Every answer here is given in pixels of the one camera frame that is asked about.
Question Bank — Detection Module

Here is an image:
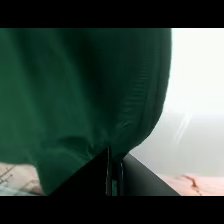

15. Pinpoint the dark green garment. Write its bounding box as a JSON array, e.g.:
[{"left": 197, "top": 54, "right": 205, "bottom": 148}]
[{"left": 0, "top": 27, "right": 173, "bottom": 197}]

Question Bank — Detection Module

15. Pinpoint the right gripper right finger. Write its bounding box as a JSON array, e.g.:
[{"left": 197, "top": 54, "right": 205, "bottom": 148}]
[{"left": 117, "top": 153, "right": 181, "bottom": 197}]

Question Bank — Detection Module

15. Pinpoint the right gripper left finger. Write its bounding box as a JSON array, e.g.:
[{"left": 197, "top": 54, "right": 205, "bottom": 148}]
[{"left": 49, "top": 146, "right": 111, "bottom": 197}]

